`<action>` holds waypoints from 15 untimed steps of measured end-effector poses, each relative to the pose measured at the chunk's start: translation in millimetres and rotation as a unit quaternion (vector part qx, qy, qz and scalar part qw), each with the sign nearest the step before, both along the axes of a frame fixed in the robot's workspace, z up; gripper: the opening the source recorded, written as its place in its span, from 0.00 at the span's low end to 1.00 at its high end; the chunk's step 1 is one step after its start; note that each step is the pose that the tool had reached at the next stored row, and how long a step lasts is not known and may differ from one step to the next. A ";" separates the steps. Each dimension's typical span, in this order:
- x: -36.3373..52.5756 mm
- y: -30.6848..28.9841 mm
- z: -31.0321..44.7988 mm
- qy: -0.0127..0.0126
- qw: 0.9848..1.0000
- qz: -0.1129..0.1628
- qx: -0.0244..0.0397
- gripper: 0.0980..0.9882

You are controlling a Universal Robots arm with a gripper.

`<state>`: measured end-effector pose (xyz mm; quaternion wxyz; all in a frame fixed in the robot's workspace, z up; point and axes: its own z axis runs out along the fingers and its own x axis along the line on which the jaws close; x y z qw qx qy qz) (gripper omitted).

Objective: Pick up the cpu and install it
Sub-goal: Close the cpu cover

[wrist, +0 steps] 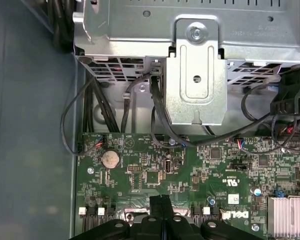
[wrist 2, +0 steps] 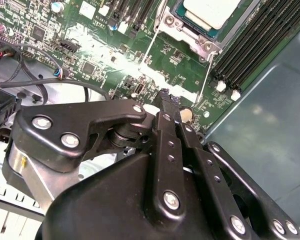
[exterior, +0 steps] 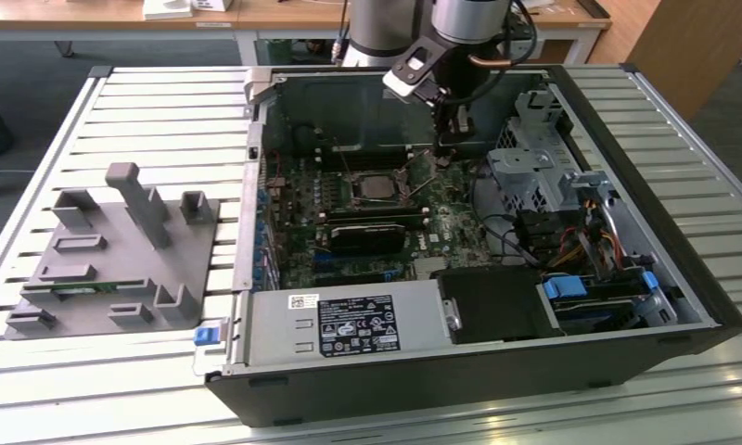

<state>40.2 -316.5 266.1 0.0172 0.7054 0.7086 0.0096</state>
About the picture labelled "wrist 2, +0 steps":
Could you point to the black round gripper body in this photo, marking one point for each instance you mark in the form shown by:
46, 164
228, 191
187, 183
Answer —
102, 212

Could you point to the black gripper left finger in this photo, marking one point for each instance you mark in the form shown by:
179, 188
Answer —
50, 142

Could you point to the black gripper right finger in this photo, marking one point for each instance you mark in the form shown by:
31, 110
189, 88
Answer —
215, 190

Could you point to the metal socket cover frame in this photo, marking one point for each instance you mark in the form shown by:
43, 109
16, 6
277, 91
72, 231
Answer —
170, 83

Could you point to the silver topped CPU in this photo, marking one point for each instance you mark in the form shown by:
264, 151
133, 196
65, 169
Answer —
210, 12

